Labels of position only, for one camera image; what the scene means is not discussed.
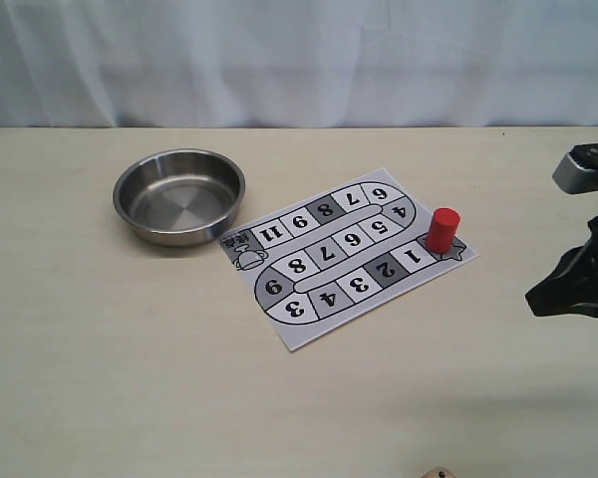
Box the wooden die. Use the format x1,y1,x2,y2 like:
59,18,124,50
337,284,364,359
421,466,455,478

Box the paper number game board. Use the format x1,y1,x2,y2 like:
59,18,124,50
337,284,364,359
219,168,478,351

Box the red cylinder game piece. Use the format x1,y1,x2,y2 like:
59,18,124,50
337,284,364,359
425,207,460,254

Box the white curtain backdrop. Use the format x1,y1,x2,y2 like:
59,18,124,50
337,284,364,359
0,1,598,127

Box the stainless steel round bowl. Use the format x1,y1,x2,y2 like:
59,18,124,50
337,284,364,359
112,148,246,247

